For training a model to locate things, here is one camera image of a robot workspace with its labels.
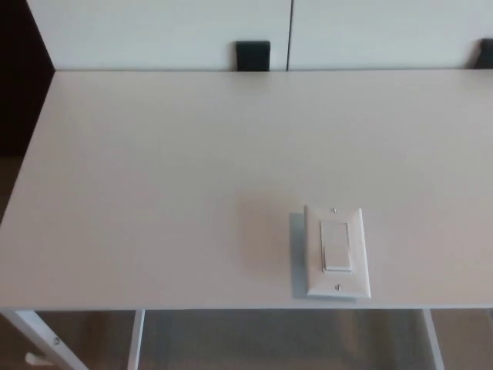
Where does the white switch wall plate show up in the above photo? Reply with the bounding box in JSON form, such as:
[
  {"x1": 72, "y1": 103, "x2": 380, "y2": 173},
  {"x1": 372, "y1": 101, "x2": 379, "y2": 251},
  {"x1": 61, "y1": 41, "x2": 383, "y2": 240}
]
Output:
[{"x1": 304, "y1": 204, "x2": 372, "y2": 301}]

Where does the white rocker light switch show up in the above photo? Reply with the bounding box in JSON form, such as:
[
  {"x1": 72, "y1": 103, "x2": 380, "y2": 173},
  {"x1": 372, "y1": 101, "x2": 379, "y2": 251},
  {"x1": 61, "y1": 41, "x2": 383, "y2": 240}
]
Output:
[{"x1": 319, "y1": 220, "x2": 354, "y2": 274}]

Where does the white table leg frame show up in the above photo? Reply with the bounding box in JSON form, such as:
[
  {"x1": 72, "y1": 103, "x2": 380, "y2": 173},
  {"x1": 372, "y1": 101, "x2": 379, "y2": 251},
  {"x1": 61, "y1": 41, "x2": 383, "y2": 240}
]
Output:
[
  {"x1": 0, "y1": 309, "x2": 146, "y2": 370},
  {"x1": 421, "y1": 309, "x2": 446, "y2": 370}
]

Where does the grey switch mounting box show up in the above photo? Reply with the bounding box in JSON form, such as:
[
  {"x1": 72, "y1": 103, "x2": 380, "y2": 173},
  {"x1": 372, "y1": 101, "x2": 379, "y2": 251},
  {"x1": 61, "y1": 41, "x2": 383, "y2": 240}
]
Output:
[{"x1": 289, "y1": 213, "x2": 357, "y2": 304}]

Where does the white table left leg frame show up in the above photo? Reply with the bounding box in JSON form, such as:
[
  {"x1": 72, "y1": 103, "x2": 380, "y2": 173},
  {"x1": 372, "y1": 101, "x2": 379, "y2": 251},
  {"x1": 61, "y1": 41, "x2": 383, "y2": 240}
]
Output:
[{"x1": 0, "y1": 309, "x2": 146, "y2": 370}]

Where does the white cabinet door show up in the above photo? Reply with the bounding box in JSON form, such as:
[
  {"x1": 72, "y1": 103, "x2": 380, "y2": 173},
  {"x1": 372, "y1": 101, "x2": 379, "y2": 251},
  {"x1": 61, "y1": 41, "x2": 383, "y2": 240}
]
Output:
[
  {"x1": 25, "y1": 0, "x2": 293, "y2": 72},
  {"x1": 287, "y1": 0, "x2": 493, "y2": 72}
]

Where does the white table right leg frame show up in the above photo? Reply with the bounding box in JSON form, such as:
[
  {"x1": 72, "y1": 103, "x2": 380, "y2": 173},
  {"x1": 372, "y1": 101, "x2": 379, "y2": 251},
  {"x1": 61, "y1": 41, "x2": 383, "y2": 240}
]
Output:
[{"x1": 421, "y1": 309, "x2": 446, "y2": 370}]

